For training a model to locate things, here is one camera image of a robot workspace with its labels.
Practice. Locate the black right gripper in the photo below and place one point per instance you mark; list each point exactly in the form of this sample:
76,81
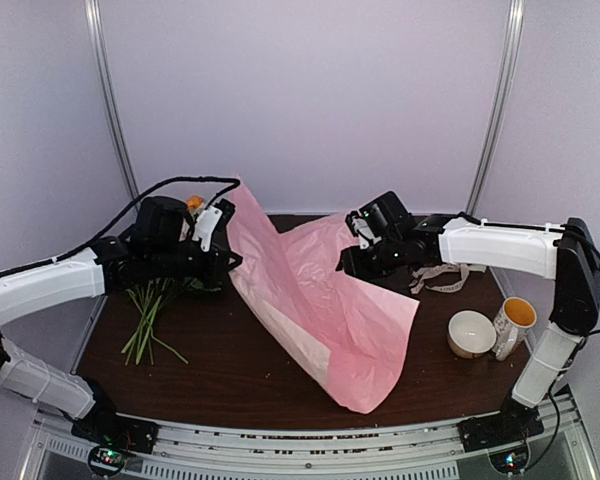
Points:
349,258

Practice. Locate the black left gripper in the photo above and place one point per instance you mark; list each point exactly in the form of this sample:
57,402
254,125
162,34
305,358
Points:
218,266

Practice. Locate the fake flower bouquet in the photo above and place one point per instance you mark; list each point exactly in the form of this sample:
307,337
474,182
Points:
150,299

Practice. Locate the pink wrapping paper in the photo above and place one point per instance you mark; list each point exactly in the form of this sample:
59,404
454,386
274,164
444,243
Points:
349,336

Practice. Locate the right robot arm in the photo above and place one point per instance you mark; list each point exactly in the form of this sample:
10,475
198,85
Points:
564,255

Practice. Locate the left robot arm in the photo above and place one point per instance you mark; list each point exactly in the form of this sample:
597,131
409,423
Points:
167,241

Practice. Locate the beige printed ribbon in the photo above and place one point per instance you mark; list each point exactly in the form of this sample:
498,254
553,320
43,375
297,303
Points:
446,278

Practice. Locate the white round bowl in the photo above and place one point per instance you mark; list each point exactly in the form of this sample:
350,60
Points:
470,334

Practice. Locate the floral mug orange inside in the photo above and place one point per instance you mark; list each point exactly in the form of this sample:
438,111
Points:
512,322

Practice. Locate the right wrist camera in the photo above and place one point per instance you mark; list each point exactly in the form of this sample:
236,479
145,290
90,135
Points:
360,229

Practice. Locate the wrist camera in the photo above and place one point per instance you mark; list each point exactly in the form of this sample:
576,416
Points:
209,219
360,229

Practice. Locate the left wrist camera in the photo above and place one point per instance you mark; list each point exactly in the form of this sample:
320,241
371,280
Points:
209,219

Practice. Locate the aluminium front rail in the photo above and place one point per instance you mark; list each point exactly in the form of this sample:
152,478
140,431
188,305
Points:
432,450

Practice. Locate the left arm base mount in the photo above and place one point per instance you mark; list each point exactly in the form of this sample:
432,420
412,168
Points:
116,440

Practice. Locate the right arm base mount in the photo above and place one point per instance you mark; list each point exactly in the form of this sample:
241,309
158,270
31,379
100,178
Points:
504,438

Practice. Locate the left aluminium corner post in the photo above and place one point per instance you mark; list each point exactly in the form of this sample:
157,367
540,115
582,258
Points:
113,119

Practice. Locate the aluminium corner post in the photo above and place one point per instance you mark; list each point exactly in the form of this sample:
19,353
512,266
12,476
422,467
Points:
113,119
507,70

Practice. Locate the right aluminium corner post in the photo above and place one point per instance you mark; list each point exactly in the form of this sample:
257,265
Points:
507,70

